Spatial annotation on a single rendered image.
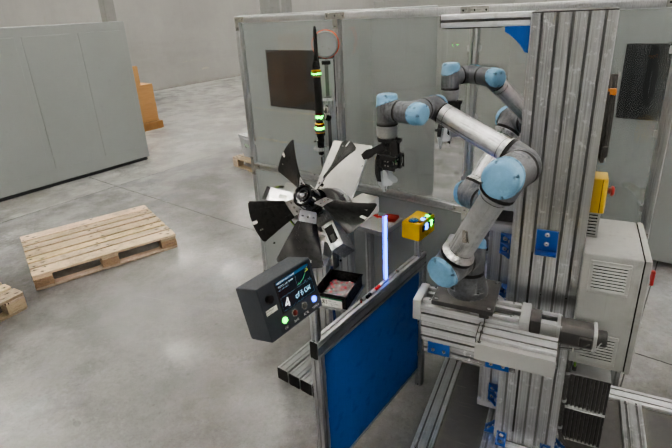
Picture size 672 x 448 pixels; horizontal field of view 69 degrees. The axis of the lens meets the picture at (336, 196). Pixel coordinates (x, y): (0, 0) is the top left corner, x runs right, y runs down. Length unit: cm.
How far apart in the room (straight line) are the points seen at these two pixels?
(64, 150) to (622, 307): 685
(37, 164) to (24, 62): 129
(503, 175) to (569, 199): 46
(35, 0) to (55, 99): 739
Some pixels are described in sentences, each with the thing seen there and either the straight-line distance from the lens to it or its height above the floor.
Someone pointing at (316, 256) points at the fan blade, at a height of 96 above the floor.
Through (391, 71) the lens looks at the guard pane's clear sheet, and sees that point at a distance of 285.
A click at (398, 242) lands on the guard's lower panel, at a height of 66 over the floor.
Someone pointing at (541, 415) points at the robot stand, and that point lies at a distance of 242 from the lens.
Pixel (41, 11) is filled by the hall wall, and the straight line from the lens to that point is 1470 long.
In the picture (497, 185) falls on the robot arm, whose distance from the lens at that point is 149.
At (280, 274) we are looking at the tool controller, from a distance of 165.
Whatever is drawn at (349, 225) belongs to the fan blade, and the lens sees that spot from 222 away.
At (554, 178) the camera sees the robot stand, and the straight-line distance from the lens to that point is 188.
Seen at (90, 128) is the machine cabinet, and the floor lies 67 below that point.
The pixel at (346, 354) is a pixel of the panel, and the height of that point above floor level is 67.
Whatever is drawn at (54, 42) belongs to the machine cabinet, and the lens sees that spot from 749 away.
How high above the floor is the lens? 207
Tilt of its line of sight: 21 degrees down
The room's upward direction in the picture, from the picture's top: 3 degrees counter-clockwise
